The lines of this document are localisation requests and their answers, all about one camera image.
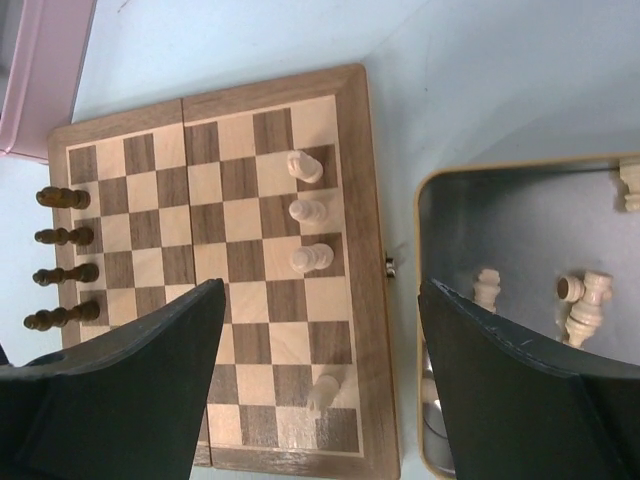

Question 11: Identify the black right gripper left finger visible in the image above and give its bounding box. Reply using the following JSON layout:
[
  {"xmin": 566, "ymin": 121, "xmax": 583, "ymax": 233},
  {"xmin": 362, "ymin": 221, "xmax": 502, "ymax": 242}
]
[{"xmin": 1, "ymin": 279, "xmax": 226, "ymax": 479}]

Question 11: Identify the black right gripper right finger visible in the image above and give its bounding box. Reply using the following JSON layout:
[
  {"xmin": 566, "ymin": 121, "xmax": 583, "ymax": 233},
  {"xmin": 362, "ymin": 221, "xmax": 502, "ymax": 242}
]
[{"xmin": 419, "ymin": 279, "xmax": 639, "ymax": 479}]

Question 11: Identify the dark chess piece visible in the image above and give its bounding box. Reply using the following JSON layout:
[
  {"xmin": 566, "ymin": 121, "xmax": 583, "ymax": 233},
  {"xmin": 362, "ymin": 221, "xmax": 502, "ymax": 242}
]
[
  {"xmin": 23, "ymin": 300, "xmax": 100, "ymax": 331},
  {"xmin": 36, "ymin": 186, "xmax": 91, "ymax": 210},
  {"xmin": 32, "ymin": 263, "xmax": 99, "ymax": 286}
]

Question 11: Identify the dark pawn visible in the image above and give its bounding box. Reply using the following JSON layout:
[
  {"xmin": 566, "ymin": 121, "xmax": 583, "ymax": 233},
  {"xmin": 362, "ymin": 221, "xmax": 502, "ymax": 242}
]
[{"xmin": 34, "ymin": 226, "xmax": 94, "ymax": 246}]

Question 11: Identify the white king piece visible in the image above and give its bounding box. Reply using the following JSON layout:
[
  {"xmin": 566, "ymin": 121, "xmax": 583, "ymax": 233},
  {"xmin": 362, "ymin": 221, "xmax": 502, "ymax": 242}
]
[{"xmin": 287, "ymin": 150, "xmax": 324, "ymax": 183}]

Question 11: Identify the wooden folding chess board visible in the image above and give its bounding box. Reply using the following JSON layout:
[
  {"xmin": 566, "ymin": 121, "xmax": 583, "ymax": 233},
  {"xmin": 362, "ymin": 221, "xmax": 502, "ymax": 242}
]
[{"xmin": 48, "ymin": 64, "xmax": 400, "ymax": 479}]

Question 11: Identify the white bishop lying right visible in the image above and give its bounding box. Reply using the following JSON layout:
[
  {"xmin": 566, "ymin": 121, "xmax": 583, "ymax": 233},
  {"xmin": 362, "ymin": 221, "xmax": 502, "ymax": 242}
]
[{"xmin": 420, "ymin": 377, "xmax": 439, "ymax": 404}]

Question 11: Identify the white pawn standing right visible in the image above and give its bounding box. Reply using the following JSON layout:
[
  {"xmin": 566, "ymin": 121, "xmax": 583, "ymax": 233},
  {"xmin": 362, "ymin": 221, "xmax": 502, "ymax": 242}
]
[{"xmin": 473, "ymin": 269, "xmax": 501, "ymax": 313}]

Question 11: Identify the white rook upright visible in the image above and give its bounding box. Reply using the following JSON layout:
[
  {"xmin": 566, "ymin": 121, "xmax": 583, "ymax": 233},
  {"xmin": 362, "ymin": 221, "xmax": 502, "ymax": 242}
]
[{"xmin": 565, "ymin": 271, "xmax": 613, "ymax": 349}]

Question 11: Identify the yellow metal tin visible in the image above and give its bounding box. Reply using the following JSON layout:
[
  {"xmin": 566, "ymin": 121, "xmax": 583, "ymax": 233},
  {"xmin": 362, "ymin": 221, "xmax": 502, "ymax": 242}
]
[{"xmin": 415, "ymin": 153, "xmax": 639, "ymax": 479}]

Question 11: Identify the white piece in tin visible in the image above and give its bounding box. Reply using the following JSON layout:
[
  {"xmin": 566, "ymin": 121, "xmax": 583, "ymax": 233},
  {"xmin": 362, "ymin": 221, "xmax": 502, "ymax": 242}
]
[{"xmin": 619, "ymin": 157, "xmax": 640, "ymax": 212}]

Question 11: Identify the pink metal tin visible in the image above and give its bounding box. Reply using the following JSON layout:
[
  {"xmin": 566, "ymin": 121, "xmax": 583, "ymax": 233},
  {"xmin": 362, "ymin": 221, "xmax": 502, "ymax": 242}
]
[{"xmin": 1, "ymin": 0, "xmax": 96, "ymax": 163}]

